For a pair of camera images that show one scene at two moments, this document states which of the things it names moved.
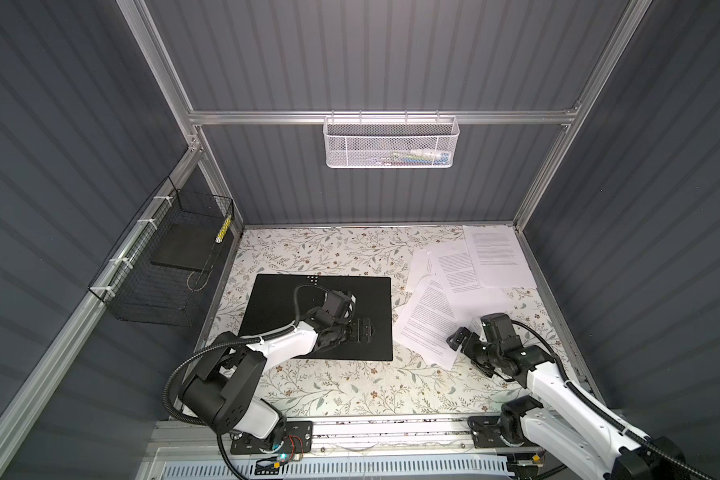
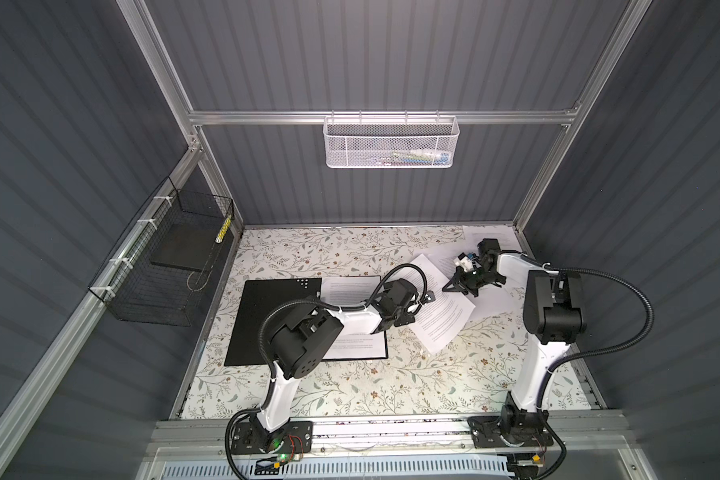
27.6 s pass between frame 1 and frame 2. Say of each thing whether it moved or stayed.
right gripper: moved
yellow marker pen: stayed
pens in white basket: stayed
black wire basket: stayed
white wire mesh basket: stayed
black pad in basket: stayed
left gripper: moved
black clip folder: moved
